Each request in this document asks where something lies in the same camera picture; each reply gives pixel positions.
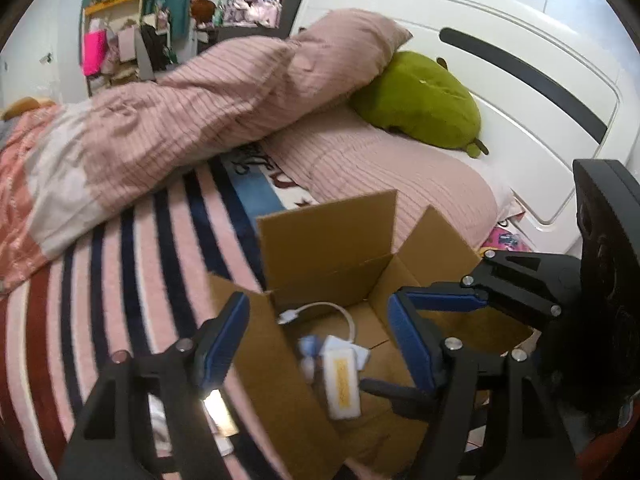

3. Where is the white charging cable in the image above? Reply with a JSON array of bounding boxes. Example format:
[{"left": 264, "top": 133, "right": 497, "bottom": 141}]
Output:
[{"left": 277, "top": 302, "right": 357, "bottom": 347}]

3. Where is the brown plush toy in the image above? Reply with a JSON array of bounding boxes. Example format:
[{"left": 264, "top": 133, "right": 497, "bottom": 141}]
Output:
[{"left": 190, "top": 0, "right": 219, "bottom": 30}]

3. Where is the pink striped pillow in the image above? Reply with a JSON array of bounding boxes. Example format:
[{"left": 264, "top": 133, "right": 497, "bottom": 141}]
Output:
[{"left": 260, "top": 108, "right": 515, "bottom": 252}]

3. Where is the brown cardboard box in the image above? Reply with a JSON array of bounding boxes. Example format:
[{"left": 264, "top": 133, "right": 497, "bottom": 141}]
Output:
[{"left": 206, "top": 189, "right": 535, "bottom": 480}]

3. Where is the pink printed packet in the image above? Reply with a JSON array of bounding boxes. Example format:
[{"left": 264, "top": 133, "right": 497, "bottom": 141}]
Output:
[{"left": 481, "top": 226, "right": 533, "bottom": 255}]

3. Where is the white power bank yellow label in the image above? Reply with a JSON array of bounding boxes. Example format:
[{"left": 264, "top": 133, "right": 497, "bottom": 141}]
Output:
[{"left": 320, "top": 335, "right": 363, "bottom": 421}]

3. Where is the pink striped duvet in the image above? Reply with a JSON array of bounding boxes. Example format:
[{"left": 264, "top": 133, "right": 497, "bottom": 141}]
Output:
[{"left": 22, "top": 9, "right": 414, "bottom": 256}]

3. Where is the orange floral quilt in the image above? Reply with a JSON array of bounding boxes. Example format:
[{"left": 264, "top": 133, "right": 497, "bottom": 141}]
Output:
[{"left": 0, "top": 104, "right": 101, "bottom": 295}]

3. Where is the green plush toy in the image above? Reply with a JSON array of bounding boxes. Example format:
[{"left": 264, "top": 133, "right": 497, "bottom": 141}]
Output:
[{"left": 349, "top": 50, "right": 490, "bottom": 157}]

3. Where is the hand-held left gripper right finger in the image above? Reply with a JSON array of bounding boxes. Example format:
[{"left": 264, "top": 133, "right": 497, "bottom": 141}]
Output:
[{"left": 387, "top": 290, "right": 582, "bottom": 480}]

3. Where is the tan plush toy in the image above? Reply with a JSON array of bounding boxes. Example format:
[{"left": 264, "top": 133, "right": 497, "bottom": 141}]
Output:
[{"left": 0, "top": 97, "right": 57, "bottom": 122}]

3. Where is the white printed bed sheet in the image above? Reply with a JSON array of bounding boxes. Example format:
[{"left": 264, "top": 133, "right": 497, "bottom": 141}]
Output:
[{"left": 220, "top": 144, "right": 321, "bottom": 213}]

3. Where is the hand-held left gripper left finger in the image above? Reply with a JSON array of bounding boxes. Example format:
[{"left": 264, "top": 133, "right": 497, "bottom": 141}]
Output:
[{"left": 57, "top": 292, "right": 251, "bottom": 480}]

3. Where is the red cloth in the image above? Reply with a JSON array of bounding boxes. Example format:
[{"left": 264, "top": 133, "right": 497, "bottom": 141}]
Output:
[{"left": 572, "top": 410, "right": 640, "bottom": 480}]

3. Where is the yellow storage shelf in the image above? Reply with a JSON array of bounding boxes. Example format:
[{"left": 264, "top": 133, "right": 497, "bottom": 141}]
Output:
[{"left": 81, "top": 0, "right": 147, "bottom": 97}]

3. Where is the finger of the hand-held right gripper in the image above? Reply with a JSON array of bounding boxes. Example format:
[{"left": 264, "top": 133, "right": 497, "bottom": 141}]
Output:
[
  {"left": 400, "top": 251, "right": 583, "bottom": 333},
  {"left": 359, "top": 378, "right": 443, "bottom": 417}
]

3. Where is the white bed headboard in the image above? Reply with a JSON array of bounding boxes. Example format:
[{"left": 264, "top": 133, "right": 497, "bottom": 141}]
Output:
[{"left": 290, "top": 0, "right": 632, "bottom": 261}]

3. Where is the black bag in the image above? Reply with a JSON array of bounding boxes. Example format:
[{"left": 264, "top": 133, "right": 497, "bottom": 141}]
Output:
[{"left": 139, "top": 24, "right": 170, "bottom": 73}]

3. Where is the bright pink bag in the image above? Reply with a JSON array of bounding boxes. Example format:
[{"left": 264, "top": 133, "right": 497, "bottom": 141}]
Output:
[{"left": 83, "top": 30, "right": 108, "bottom": 77}]

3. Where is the small blue white gadget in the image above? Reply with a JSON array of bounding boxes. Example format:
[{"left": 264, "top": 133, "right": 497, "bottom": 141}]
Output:
[{"left": 298, "top": 335, "right": 322, "bottom": 377}]

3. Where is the striped fleece blanket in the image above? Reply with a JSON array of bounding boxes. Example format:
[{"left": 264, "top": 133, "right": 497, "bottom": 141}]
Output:
[{"left": 0, "top": 158, "right": 361, "bottom": 480}]

